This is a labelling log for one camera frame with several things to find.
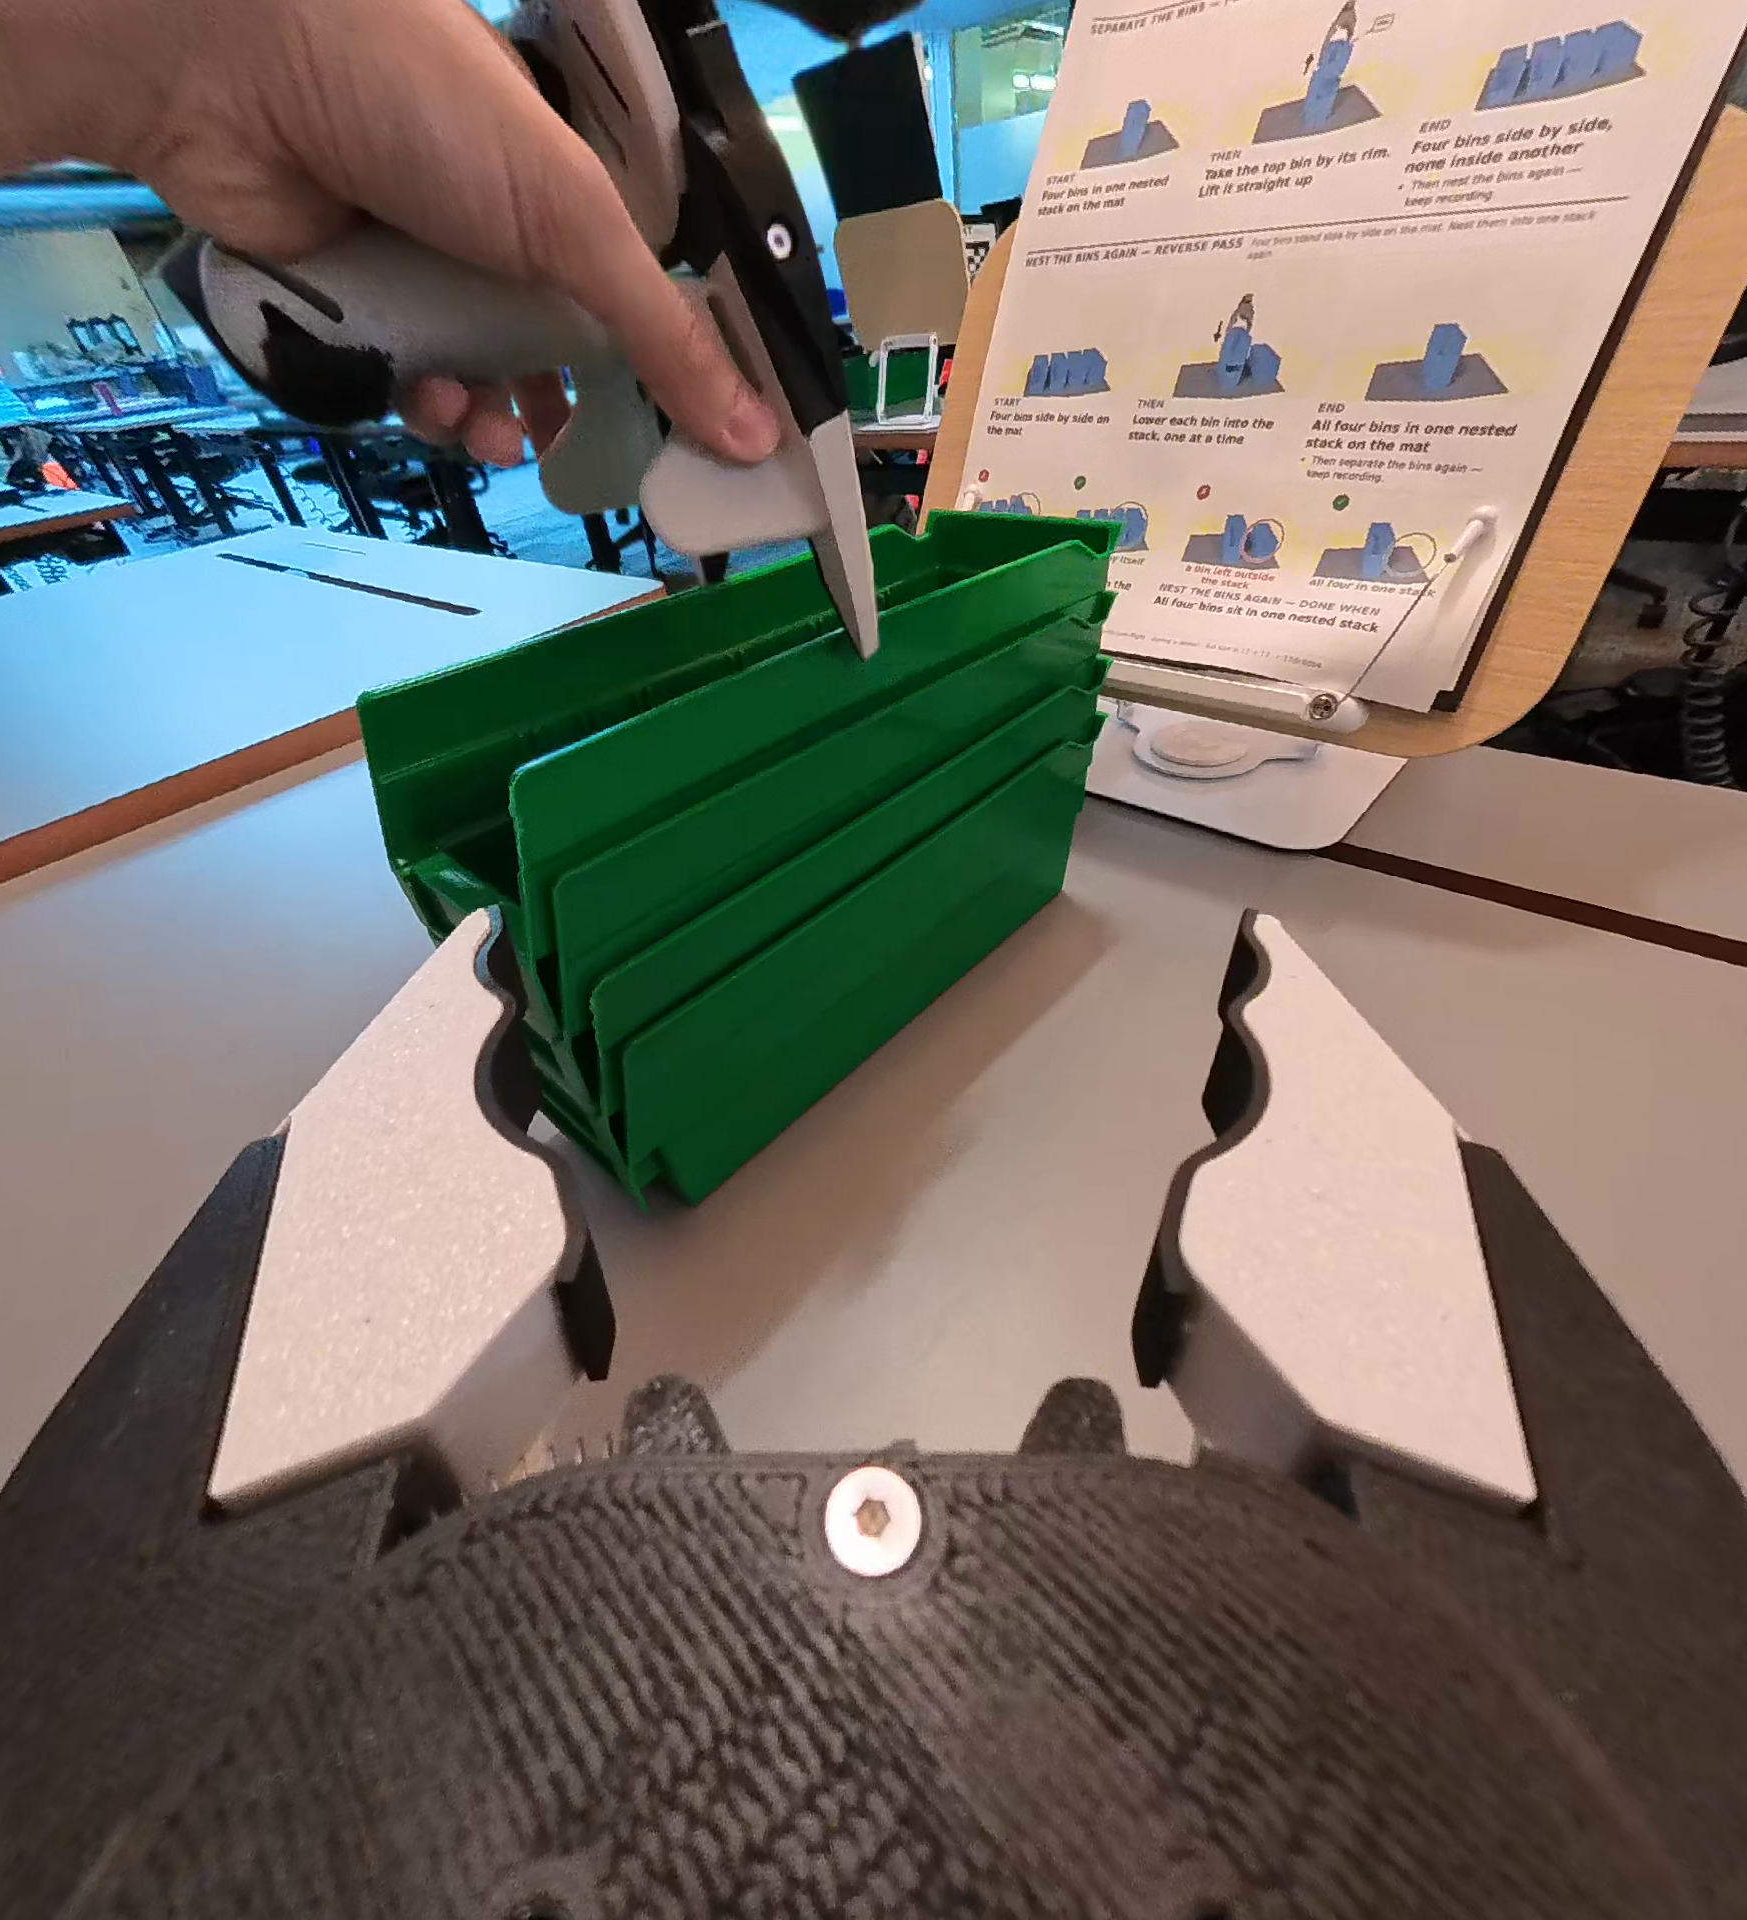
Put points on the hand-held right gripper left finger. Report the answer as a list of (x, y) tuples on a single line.
[(382, 1246)]

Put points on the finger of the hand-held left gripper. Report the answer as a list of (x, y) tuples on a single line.
[(848, 527), (738, 502)]

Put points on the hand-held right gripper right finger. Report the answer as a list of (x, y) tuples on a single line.
[(1353, 1263)]

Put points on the person's left hand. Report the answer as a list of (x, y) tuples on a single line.
[(288, 106)]

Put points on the black monitor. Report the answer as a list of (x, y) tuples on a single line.
[(871, 136)]

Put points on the wooden poster board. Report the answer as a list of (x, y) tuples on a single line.
[(893, 270)]

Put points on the instruction poster sheet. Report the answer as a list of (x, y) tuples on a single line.
[(1340, 303)]

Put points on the white poster clip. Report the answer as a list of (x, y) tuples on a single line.
[(1473, 533)]

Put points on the instruction sheet on board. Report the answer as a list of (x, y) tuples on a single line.
[(1640, 451)]

